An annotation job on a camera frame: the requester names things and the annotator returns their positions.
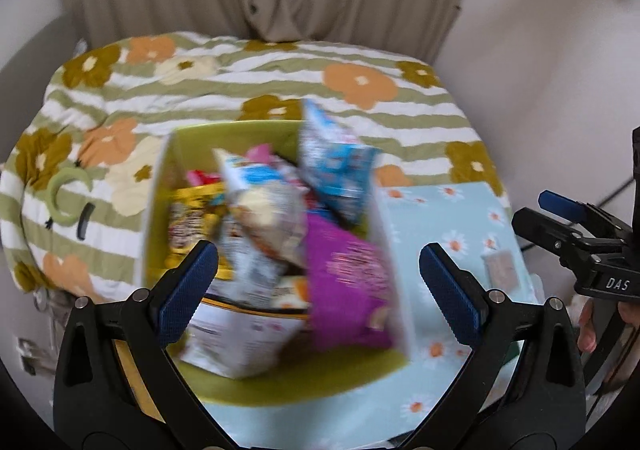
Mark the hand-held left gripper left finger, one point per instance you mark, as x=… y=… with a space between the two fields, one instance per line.
x=192 y=290

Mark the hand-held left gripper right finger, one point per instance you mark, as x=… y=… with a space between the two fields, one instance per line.
x=450 y=290

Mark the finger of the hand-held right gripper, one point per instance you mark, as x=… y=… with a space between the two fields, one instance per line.
x=555 y=202
x=545 y=232

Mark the pink white snack packet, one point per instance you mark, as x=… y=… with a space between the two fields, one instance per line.
x=235 y=340

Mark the orange white cake packet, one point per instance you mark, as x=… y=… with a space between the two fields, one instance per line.
x=292 y=292

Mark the purple snack packet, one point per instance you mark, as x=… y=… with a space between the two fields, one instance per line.
x=345 y=280

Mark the clear bag of snacks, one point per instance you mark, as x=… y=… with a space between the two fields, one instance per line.
x=265 y=210

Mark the green cardboard box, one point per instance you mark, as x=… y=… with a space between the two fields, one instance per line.
x=300 y=380

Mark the blue patterned snack packet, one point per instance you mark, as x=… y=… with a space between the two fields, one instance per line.
x=340 y=169

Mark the person's right hand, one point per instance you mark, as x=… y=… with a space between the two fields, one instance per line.
x=586 y=330

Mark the silver printed snack packet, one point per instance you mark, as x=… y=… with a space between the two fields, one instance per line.
x=250 y=270

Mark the gold foil snack packet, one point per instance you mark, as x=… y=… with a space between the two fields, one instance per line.
x=190 y=225

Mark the light blue daisy tablecloth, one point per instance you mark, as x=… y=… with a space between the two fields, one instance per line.
x=440 y=215

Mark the red snack packet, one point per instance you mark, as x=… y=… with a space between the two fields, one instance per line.
x=202 y=177

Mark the pink red foil packet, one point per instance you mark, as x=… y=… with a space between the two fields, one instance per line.
x=262 y=154

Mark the striped floral blanket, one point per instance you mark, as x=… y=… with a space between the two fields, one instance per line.
x=300 y=64

